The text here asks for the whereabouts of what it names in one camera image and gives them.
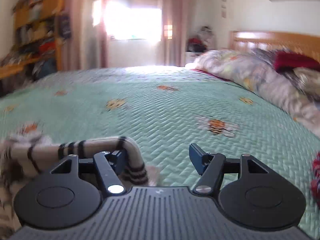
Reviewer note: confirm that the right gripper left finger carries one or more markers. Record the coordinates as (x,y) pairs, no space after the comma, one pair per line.
(106,166)

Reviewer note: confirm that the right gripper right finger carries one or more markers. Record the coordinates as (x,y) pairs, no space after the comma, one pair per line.
(213,166)

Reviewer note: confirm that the white black striped sweater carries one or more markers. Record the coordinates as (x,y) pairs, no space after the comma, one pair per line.
(24,156)

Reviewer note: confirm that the green quilted bee bedspread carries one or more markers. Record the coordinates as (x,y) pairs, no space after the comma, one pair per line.
(164,110)

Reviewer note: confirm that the floral folded duvet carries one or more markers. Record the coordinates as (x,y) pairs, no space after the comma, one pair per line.
(259,77)

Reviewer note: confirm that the nightstand clutter with plush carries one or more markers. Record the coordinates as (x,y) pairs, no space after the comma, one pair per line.
(201,42)

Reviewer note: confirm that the red garment on pillows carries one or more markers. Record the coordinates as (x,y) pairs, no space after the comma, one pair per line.
(288,61)

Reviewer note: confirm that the wooden bookshelf desk unit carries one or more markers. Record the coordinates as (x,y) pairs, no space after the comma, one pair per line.
(38,36)

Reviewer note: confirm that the dark blue hanging bag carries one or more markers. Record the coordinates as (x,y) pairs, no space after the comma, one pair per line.
(64,27)

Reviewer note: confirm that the wooden headboard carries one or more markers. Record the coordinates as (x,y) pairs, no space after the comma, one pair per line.
(268,40)

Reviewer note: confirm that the window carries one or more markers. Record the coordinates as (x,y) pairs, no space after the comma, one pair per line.
(134,20)

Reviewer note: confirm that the pink curtain right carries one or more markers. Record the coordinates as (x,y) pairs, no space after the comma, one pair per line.
(175,23)

